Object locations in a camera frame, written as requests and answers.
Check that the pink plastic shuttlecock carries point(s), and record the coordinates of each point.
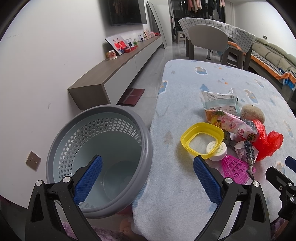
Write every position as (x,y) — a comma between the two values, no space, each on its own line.
(238,170)

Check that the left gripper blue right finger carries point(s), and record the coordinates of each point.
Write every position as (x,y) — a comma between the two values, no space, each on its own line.
(252,221)

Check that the grey perforated trash basket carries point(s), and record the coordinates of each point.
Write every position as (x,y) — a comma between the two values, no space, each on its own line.
(112,147)

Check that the long floating tv cabinet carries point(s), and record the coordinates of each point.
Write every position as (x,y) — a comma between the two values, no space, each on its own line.
(107,81)

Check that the red flat box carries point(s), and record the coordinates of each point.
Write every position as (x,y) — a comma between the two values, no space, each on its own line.
(130,49)

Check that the red plastic bag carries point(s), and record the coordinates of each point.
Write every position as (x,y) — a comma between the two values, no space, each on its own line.
(266,144)

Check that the small photo frame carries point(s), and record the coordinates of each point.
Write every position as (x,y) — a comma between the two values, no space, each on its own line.
(129,42)

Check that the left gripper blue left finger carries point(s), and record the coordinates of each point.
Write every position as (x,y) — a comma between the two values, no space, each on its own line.
(43,221)

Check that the white paper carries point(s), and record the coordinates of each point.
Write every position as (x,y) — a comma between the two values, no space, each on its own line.
(245,151)

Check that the wall mounted television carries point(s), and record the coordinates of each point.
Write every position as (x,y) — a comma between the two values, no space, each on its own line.
(127,12)

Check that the white round bottle cap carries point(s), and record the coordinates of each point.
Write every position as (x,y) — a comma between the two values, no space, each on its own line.
(219,154)

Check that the pink snack wrapper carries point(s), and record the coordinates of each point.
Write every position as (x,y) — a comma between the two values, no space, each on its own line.
(230,123)

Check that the grey round back chair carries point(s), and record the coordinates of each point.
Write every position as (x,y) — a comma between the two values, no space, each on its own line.
(207,37)

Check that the family photo frame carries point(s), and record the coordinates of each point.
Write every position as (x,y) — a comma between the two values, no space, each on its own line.
(118,43)

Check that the dark red bathroom scale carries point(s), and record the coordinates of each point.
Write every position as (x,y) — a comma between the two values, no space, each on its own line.
(131,97)

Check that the red striped paper cup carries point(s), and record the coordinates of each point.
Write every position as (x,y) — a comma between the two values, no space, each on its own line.
(112,55)

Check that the wall power socket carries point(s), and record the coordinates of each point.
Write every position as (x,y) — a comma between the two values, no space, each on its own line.
(33,161)

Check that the green quilted sofa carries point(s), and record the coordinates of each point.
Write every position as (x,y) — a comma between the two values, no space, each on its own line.
(275,61)

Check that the leaning tall mirror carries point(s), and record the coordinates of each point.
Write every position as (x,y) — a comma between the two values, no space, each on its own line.
(158,23)

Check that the beige plush ball keychain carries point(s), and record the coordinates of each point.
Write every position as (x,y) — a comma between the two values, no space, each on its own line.
(250,112)

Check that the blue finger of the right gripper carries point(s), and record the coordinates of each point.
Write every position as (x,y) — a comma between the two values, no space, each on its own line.
(291,163)

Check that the light blue wipes packet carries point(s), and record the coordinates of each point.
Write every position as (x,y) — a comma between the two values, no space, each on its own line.
(217,101)

